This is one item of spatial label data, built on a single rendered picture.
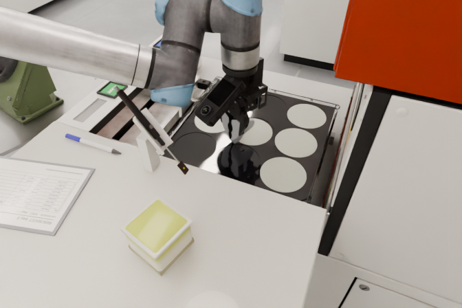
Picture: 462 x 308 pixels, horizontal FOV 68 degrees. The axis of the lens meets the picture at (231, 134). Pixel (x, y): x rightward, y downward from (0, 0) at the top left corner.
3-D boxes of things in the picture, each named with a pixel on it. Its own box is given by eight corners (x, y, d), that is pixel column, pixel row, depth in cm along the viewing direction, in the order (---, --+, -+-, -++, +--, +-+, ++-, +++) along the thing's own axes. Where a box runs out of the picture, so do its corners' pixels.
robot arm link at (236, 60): (239, 56, 61) (210, 40, 65) (238, 78, 64) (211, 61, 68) (268, 42, 64) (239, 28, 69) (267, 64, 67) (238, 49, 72)
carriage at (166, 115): (203, 90, 105) (202, 82, 103) (134, 172, 81) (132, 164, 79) (180, 84, 108) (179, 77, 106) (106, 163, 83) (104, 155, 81)
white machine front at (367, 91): (370, 62, 124) (410, -62, 96) (327, 256, 68) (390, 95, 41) (361, 60, 124) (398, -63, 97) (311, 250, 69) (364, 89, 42)
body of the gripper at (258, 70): (267, 108, 76) (271, 60, 68) (238, 125, 72) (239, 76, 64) (243, 93, 80) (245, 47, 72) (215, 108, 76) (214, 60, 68)
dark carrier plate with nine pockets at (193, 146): (335, 108, 92) (335, 107, 91) (304, 207, 68) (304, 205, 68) (218, 81, 101) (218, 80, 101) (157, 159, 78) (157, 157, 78)
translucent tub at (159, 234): (196, 244, 55) (192, 220, 50) (161, 280, 50) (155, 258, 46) (163, 219, 58) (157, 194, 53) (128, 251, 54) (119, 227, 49)
